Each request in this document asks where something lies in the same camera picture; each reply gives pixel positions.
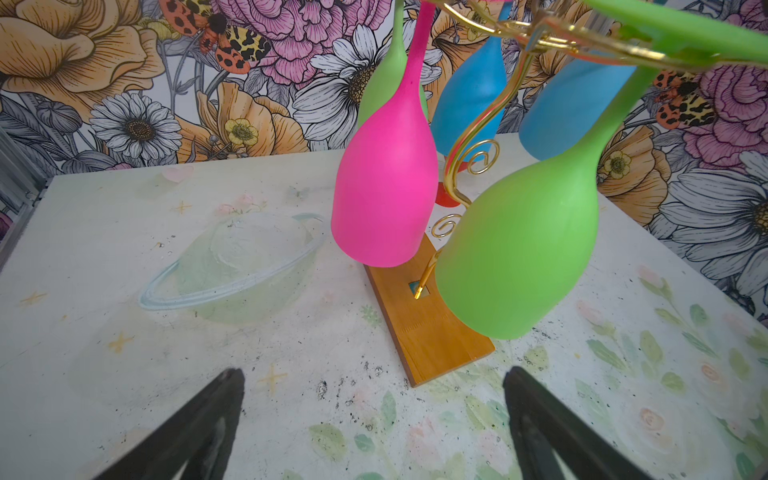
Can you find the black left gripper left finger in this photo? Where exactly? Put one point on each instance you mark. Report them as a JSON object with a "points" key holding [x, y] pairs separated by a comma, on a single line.
{"points": [[195, 442]]}

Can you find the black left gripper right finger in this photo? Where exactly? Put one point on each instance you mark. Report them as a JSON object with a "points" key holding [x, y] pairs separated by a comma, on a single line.
{"points": [[545, 431]]}

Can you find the red wine glass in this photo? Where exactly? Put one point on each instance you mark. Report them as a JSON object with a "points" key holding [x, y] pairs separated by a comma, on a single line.
{"points": [[442, 197]]}

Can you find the light blue wine glass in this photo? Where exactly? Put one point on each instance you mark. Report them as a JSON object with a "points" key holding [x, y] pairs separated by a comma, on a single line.
{"points": [[568, 106]]}

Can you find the wooden rack base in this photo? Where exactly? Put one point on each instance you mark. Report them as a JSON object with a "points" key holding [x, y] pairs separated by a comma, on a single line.
{"points": [[429, 339]]}

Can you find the front green wine glass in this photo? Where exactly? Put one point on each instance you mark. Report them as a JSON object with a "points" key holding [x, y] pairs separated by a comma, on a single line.
{"points": [[713, 42]]}

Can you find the green wine glass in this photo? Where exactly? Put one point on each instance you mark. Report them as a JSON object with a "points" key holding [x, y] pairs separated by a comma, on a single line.
{"points": [[388, 74], [713, 42]]}

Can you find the pink wine glass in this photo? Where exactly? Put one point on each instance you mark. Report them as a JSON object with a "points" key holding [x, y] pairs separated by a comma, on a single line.
{"points": [[388, 176]]}

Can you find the back blue wine glass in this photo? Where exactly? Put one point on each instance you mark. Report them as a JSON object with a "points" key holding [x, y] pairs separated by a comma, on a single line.
{"points": [[469, 91]]}

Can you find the back green wine glass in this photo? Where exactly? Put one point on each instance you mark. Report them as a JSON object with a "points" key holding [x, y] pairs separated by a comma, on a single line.
{"points": [[388, 74]]}

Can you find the gold wire glass rack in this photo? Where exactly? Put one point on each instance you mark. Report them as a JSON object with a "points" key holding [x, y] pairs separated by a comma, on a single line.
{"points": [[527, 240]]}

